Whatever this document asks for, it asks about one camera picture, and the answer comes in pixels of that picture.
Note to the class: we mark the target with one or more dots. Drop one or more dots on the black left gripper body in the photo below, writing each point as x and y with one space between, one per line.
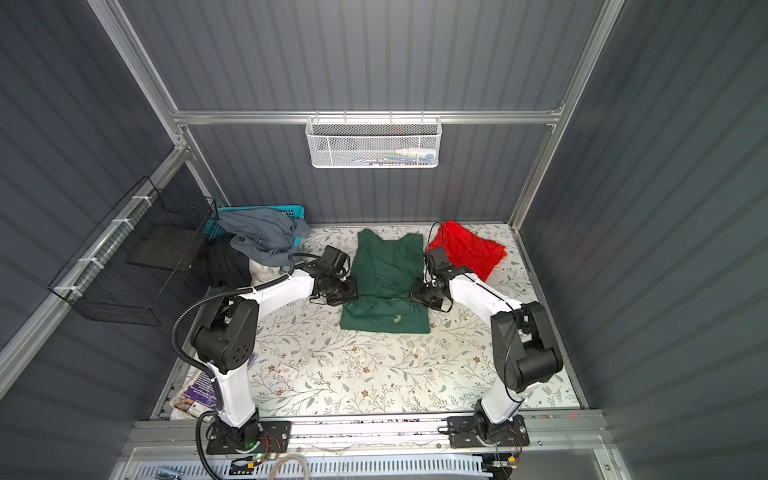
341 290

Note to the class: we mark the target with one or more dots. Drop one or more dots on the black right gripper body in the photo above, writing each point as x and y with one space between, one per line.
424 293

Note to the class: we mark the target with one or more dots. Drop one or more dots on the green t-shirt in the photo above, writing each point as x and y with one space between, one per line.
385 271

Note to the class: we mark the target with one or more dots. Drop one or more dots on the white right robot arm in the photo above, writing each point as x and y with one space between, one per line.
524 349

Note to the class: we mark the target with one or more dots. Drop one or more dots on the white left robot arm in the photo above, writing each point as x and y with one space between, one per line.
224 337

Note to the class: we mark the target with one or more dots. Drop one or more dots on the folded red t-shirt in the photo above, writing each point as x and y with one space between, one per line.
465 249

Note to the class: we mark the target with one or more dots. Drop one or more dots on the white t-shirt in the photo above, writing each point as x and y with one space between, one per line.
261 274

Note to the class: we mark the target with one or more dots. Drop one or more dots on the grey t-shirt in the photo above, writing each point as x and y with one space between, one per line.
273 258

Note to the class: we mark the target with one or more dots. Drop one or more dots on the small white card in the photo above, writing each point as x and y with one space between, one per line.
287 372

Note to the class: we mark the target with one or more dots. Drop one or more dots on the black t-shirt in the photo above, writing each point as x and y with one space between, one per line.
224 266

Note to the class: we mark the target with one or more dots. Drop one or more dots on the teal plastic laundry basket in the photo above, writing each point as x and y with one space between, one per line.
267 227

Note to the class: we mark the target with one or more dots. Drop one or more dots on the purple booklet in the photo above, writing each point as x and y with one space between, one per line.
197 394

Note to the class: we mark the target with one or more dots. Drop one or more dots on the white wire mesh basket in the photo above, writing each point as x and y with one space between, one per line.
374 141

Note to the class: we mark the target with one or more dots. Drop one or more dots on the black wire mesh basket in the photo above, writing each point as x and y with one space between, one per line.
144 268

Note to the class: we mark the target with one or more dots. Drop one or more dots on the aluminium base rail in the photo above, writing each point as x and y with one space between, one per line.
347 434

